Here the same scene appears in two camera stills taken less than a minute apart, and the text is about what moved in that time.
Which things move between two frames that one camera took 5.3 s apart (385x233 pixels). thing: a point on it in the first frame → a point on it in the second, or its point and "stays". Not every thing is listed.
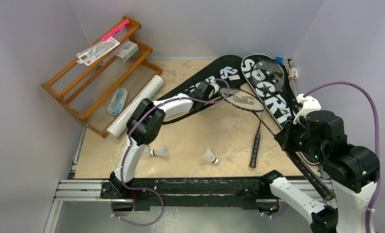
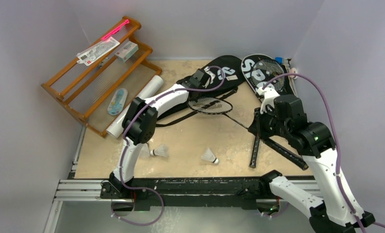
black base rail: [157, 193] stays
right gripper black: [285, 138] → [259, 127]
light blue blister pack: [117, 102] stays
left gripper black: [206, 99] → [204, 86]
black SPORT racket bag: [272, 79] stays
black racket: [246, 100] → [213, 106]
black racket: [268, 77] stays
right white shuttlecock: [208, 156] stays
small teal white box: [129, 49] stays
